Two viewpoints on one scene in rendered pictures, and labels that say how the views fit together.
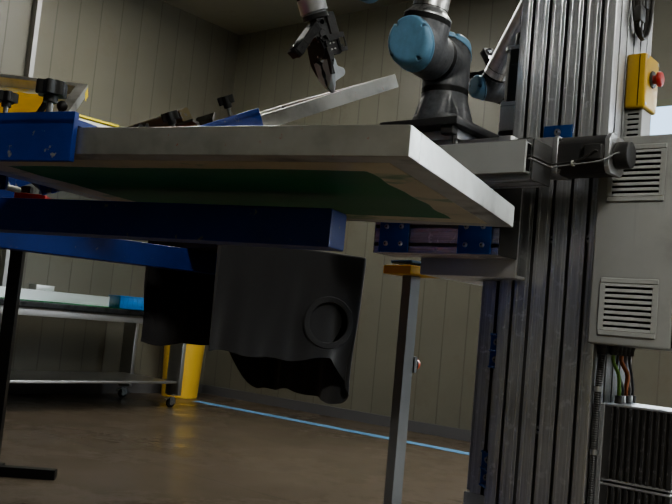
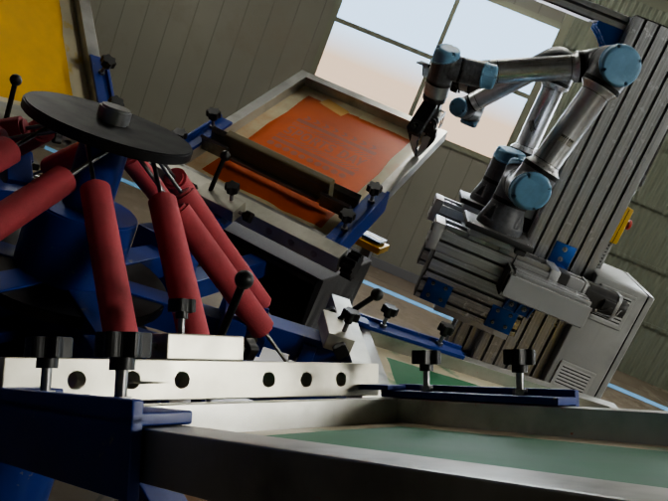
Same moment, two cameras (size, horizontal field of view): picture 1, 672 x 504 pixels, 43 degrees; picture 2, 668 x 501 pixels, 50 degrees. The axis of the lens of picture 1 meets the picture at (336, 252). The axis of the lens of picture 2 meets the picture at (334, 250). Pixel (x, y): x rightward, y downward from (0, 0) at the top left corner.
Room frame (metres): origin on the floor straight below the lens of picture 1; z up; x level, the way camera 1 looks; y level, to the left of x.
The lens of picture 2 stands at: (0.49, 1.54, 1.59)
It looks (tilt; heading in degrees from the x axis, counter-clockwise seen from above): 15 degrees down; 323
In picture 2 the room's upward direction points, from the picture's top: 22 degrees clockwise
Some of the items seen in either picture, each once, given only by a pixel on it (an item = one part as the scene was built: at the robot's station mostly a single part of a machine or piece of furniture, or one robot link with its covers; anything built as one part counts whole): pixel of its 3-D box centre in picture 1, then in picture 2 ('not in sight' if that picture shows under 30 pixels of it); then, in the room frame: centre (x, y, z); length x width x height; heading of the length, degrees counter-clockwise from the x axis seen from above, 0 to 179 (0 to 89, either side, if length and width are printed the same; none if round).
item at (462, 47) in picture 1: (445, 63); (520, 181); (2.08, -0.23, 1.42); 0.13 x 0.12 x 0.14; 145
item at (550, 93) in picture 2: not in sight; (539, 117); (2.53, -0.67, 1.63); 0.15 x 0.12 x 0.55; 115
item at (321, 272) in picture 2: not in sight; (292, 241); (2.47, 0.23, 0.95); 0.48 x 0.44 x 0.01; 126
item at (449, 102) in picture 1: (443, 110); (504, 214); (2.09, -0.23, 1.31); 0.15 x 0.15 x 0.10
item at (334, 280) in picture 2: (282, 312); (319, 311); (2.32, 0.13, 0.77); 0.46 x 0.09 x 0.36; 126
